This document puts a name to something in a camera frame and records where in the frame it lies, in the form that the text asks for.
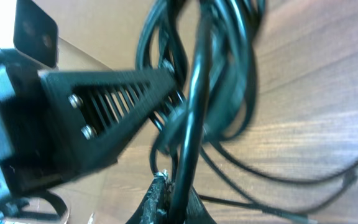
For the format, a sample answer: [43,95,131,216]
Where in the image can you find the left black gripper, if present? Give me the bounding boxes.
[0,49,70,212]

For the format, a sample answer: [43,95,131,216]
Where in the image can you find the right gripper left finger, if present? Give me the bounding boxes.
[126,170,170,224]

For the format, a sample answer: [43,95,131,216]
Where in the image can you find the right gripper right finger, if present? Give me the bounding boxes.
[185,187,216,224]

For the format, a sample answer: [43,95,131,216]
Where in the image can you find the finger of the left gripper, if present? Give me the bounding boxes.
[41,68,177,174]

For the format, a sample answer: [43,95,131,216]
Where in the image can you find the black usb cable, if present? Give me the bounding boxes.
[134,0,358,224]

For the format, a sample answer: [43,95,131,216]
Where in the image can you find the cardboard back panel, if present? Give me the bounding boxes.
[0,0,276,75]

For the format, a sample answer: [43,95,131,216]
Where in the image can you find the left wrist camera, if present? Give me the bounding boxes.
[13,0,58,68]

